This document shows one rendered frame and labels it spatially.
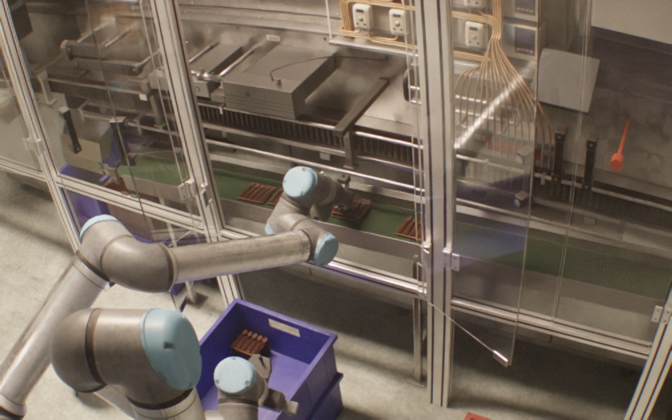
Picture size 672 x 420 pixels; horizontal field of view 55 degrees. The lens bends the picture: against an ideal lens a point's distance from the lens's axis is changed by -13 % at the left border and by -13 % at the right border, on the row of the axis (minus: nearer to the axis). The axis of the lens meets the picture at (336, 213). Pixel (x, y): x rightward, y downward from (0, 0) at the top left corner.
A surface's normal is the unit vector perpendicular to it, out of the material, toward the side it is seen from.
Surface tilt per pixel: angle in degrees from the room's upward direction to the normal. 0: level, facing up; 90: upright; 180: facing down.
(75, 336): 32
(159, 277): 74
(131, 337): 25
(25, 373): 64
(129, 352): 45
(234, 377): 19
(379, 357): 0
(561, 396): 0
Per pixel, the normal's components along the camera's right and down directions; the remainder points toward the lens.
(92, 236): -0.44, -0.45
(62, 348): -0.58, -0.08
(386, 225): -0.13, -0.78
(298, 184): -0.37, -0.21
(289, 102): -0.46, 0.60
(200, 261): 0.68, -0.16
